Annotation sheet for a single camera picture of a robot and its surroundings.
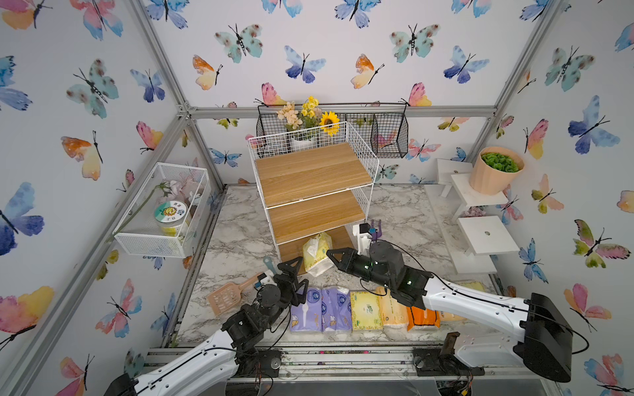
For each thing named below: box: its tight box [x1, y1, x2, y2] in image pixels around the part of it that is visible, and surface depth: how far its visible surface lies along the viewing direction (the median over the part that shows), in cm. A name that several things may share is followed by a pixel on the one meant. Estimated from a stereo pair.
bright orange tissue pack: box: [406, 306, 442, 331], surface depth 78 cm
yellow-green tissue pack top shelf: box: [453, 279, 489, 293], surface depth 88 cm
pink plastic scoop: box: [206, 272, 264, 316], surface depth 88 cm
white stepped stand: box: [425, 158, 521, 274], surface depth 94 cm
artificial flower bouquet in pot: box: [277, 95, 341, 151], surface depth 84 cm
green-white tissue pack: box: [350, 291, 384, 330], surface depth 81 cm
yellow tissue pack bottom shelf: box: [302, 232, 335, 278], surface depth 74 cm
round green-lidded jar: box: [154, 200, 188, 237], surface depth 67 cm
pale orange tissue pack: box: [375, 287, 409, 326], surface depth 80 cm
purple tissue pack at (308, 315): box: [289, 287, 323, 332], surface depth 79 cm
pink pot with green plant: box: [468, 146, 526, 196], surface depth 82 cm
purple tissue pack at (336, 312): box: [321, 287, 353, 332], surface depth 82 cm
